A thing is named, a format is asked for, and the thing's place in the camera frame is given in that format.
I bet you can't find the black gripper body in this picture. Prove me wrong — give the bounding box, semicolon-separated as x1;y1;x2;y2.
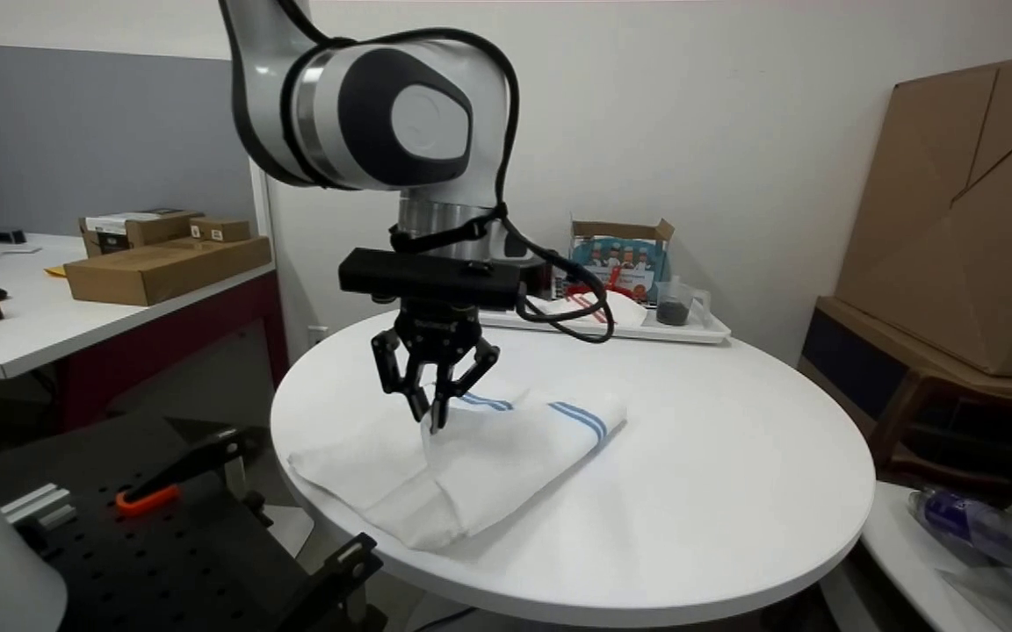
393;299;486;369

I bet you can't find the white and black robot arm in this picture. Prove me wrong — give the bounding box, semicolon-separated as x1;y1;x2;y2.
219;0;524;433

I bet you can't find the large brown cardboard box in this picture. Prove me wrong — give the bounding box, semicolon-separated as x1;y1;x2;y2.
835;60;1012;376

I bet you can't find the dark wooden stand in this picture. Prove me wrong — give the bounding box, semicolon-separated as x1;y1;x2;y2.
799;299;1012;506

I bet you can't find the orange handled black clamp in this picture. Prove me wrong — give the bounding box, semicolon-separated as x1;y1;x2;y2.
112;424;268;520

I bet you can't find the blue printed cardboard box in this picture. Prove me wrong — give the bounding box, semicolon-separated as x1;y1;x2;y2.
568;223;671;301

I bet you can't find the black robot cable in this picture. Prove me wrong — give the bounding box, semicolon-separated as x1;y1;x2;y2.
385;24;620;347

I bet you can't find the flat brown cardboard box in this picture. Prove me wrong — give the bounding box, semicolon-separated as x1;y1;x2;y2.
68;239;271;307

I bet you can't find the white tray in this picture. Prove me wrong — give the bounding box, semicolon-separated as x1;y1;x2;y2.
509;285;733;352

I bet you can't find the white side table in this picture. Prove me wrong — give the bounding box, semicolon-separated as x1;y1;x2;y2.
0;233;289;430

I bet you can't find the white towel with blue stripes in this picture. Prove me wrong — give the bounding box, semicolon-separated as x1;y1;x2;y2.
289;394;624;552

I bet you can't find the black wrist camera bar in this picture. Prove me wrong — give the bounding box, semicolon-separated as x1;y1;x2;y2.
337;249;524;311

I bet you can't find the black perforated breadboard table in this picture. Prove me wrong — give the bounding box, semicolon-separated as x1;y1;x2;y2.
0;419;385;632

